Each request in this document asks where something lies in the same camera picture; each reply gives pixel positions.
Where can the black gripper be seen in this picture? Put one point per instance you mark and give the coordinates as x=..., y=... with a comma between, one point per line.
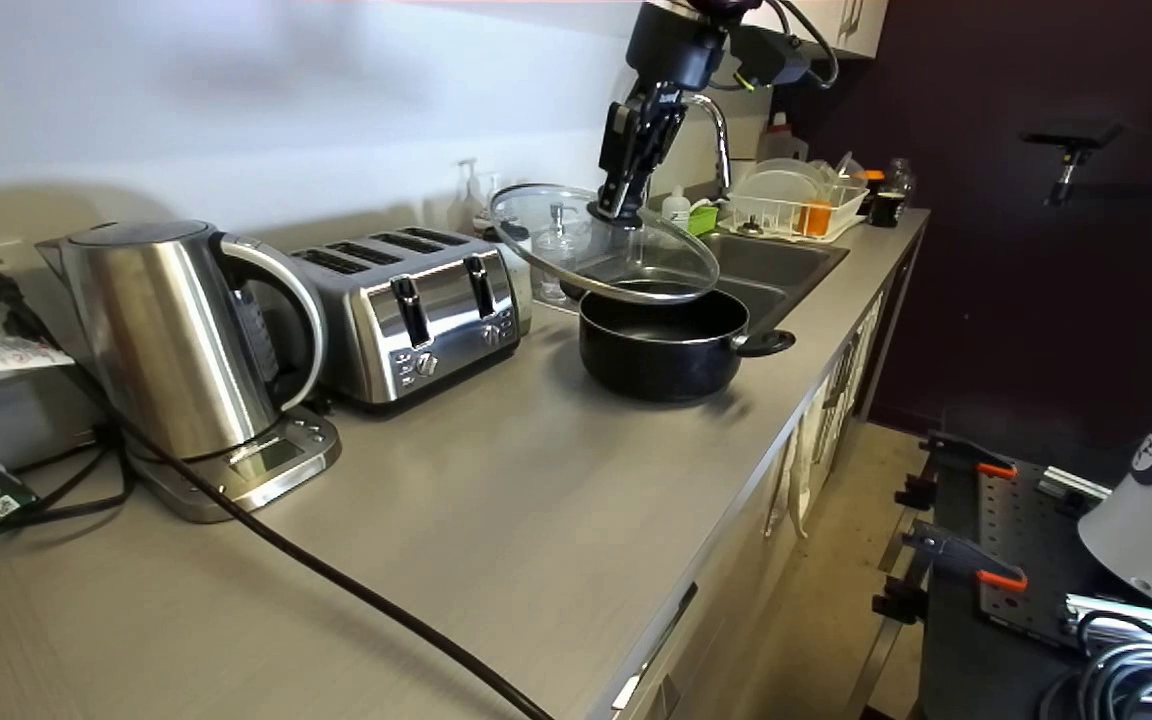
x=677, y=46

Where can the glass lid with black knob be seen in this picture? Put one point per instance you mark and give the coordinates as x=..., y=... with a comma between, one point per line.
x=600, y=247

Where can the black cooking pot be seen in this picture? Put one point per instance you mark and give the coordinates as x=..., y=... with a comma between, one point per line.
x=663, y=350

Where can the chrome sink faucet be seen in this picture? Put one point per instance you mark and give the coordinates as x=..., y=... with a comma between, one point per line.
x=722, y=135

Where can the white dish rack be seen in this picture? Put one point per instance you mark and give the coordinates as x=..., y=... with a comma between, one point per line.
x=789, y=203

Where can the clear glass bottle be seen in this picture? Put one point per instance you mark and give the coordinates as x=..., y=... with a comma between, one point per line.
x=469, y=203

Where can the stainless steel double sink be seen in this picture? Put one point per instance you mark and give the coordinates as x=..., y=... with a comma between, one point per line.
x=776, y=266

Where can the orange cup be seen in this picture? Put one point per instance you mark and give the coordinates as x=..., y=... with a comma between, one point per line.
x=816, y=218

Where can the small black cup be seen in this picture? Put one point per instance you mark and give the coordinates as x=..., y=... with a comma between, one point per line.
x=887, y=205

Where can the stainless steel four-slot toaster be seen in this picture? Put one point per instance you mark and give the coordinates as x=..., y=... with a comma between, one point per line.
x=416, y=315

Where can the grey lower cabinet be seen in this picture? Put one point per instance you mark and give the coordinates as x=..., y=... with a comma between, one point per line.
x=738, y=602

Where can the steel kettle base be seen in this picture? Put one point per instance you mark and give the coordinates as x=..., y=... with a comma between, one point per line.
x=279, y=461

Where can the stainless steel electric kettle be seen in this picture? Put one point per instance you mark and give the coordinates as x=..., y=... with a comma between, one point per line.
x=160, y=340

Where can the black perforated breadboard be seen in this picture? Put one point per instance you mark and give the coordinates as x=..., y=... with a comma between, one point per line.
x=1028, y=535

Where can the black work table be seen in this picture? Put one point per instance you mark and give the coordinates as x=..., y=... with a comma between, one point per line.
x=990, y=664

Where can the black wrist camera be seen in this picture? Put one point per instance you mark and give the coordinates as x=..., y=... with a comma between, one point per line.
x=771, y=58

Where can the black wall plug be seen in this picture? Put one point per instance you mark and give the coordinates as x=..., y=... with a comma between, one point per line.
x=17, y=300

